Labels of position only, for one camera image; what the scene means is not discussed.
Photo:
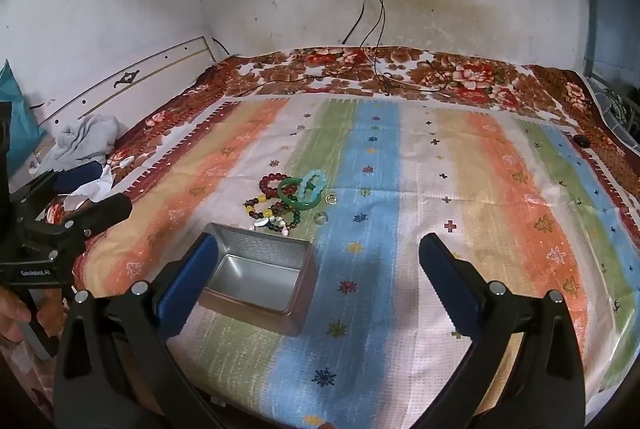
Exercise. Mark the red floral blanket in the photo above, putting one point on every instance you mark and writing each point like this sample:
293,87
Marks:
350,59

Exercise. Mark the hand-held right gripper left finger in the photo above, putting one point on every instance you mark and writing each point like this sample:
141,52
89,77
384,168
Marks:
184,281

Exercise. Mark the striped pastel blanket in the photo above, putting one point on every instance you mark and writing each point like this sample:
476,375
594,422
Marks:
425,189

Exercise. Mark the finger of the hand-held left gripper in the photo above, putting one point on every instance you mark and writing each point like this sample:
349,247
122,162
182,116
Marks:
102,209
80,172

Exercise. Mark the white crumpled tissue paper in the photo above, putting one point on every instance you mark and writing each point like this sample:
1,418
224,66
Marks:
92,189

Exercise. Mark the white bed headboard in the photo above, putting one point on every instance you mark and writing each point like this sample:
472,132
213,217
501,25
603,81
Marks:
150,69

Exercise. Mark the teal pillow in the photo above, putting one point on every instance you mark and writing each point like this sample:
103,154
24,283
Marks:
17,109

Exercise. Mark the green jade bangle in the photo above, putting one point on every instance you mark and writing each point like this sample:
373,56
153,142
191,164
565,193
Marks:
283,195

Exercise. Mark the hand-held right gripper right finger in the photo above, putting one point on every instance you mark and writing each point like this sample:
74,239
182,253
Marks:
450,281

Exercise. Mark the small black round object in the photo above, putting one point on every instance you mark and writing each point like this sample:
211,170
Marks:
580,140

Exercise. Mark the grey crumpled cloth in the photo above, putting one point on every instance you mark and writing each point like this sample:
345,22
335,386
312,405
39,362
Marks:
85,139

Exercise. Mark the silver metal tin box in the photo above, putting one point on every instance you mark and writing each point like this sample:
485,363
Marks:
250,281

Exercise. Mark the person's left hand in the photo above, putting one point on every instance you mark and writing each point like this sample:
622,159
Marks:
12,316

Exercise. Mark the small white object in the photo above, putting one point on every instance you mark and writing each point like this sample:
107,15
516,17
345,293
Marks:
127,160

